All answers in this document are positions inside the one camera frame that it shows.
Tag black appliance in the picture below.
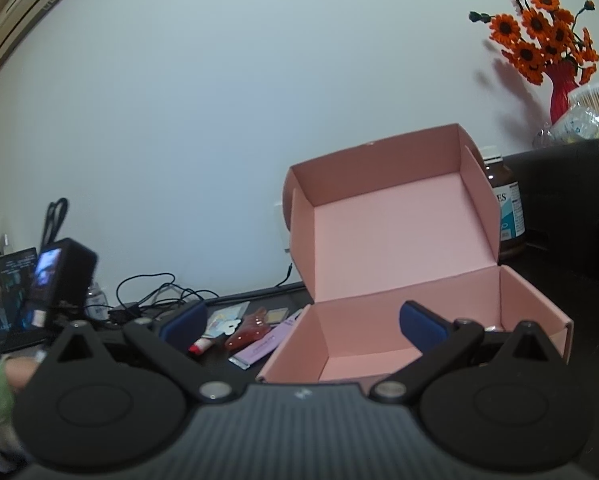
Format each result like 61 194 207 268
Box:
502 135 599 281

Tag clear plastic wrapper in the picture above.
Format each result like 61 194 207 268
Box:
533 107 599 148

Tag pink cardboard box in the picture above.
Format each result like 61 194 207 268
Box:
256 122 575 385

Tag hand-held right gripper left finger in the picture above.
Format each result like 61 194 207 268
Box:
49 299 231 404

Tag small clear bottle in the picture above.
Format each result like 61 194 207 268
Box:
86 282 111 322

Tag red-capped white tube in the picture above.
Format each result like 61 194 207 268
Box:
188 335 217 357

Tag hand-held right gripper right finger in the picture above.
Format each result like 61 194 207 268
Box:
370 300 560 404

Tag red vase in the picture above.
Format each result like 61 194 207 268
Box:
549 60 580 126

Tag brown supplement bottle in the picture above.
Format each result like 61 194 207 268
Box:
482 145 527 261

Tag black power adapter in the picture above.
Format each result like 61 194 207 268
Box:
108 301 141 324

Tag white air conditioner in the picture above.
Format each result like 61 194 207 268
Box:
0 0 91 68

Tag black looped cable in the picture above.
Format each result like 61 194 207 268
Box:
115 272 220 322

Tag black-handled scissors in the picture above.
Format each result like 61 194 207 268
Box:
42 197 70 258

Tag black desktop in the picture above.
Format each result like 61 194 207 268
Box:
0 240 599 480

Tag lilac cosmetic tube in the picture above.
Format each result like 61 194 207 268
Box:
228 305 311 372

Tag clear cotton swab jar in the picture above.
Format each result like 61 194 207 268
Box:
567 81 599 137

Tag black usb cable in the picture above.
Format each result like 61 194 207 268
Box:
278 261 307 292

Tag orange artificial flowers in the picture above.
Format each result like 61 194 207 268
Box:
468 0 599 86

